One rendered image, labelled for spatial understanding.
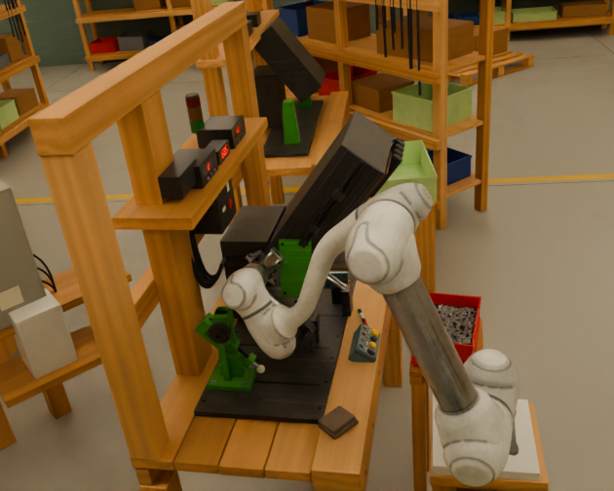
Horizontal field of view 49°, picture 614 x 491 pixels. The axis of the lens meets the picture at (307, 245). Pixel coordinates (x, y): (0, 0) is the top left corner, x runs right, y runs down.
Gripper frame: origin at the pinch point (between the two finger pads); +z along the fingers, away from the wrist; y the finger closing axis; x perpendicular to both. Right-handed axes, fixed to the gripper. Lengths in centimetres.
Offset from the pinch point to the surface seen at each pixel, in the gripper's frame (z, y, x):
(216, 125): 17, 48, -15
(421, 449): 18, -91, 19
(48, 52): 841, 515, 355
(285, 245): 4.4, 0.3, -5.5
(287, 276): 4.4, -7.9, 2.1
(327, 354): 0.2, -37.2, 10.2
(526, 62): 712, -50, -156
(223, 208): -5.9, 23.1, -2.9
